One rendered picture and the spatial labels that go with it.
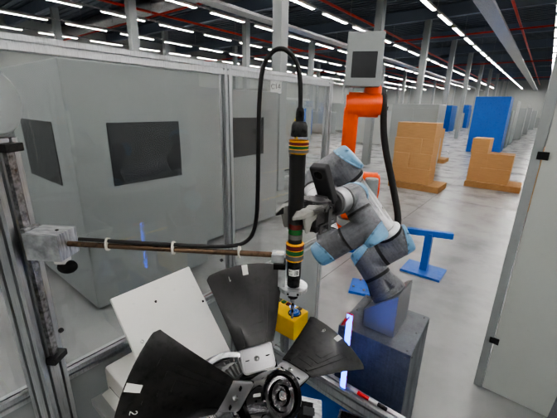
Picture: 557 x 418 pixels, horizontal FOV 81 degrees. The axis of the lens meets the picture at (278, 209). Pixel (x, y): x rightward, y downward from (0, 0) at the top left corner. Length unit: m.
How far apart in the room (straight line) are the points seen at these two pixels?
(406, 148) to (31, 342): 8.28
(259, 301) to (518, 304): 1.99
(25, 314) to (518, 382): 2.77
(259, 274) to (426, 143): 7.81
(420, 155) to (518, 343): 6.38
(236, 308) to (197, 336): 0.20
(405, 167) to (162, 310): 8.04
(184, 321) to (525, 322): 2.18
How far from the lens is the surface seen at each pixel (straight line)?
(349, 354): 1.14
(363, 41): 4.54
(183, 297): 1.12
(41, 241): 0.98
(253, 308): 0.95
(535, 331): 2.71
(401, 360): 1.46
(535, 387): 2.93
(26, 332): 1.15
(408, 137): 8.72
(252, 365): 0.94
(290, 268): 0.79
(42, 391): 1.27
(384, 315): 1.45
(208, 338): 1.12
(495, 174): 9.83
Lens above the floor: 1.88
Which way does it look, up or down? 17 degrees down
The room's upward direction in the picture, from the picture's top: 1 degrees clockwise
